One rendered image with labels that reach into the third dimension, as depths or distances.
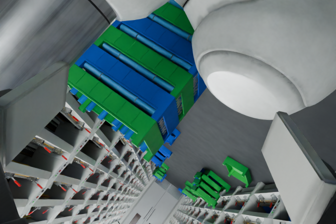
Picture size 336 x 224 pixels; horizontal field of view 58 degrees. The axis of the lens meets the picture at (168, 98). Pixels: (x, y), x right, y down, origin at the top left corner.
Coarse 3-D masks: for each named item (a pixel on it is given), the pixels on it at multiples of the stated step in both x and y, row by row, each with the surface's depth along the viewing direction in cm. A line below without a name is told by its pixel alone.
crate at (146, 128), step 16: (80, 80) 83; (96, 80) 83; (80, 96) 97; (96, 96) 81; (112, 96) 81; (96, 112) 101; (112, 112) 79; (128, 112) 78; (144, 128) 76; (160, 144) 93
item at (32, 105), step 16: (64, 64) 18; (32, 80) 15; (48, 80) 16; (64, 80) 18; (16, 96) 13; (32, 96) 14; (48, 96) 16; (64, 96) 19; (0, 112) 12; (16, 112) 13; (32, 112) 14; (48, 112) 17; (0, 128) 12; (16, 128) 13; (32, 128) 15; (0, 144) 12; (16, 144) 14; (0, 160) 13
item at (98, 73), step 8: (88, 64) 86; (88, 72) 90; (96, 72) 85; (104, 80) 84; (112, 80) 83; (112, 88) 85; (120, 88) 82; (128, 96) 81; (136, 96) 81; (136, 104) 82; (144, 104) 80; (144, 112) 83; (152, 112) 79; (160, 120) 83; (160, 128) 87
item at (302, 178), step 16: (272, 128) 18; (288, 128) 16; (272, 144) 18; (288, 144) 16; (304, 144) 15; (272, 160) 17; (288, 160) 15; (304, 160) 14; (320, 160) 14; (272, 176) 17; (288, 176) 15; (304, 176) 14; (320, 176) 12; (288, 192) 15; (304, 192) 13; (320, 192) 12; (288, 208) 14; (304, 208) 13; (320, 208) 13
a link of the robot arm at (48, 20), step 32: (0, 0) 26; (32, 0) 26; (64, 0) 27; (96, 0) 28; (128, 0) 28; (160, 0) 31; (0, 32) 26; (32, 32) 26; (64, 32) 28; (96, 32) 31; (0, 64) 26; (32, 64) 27
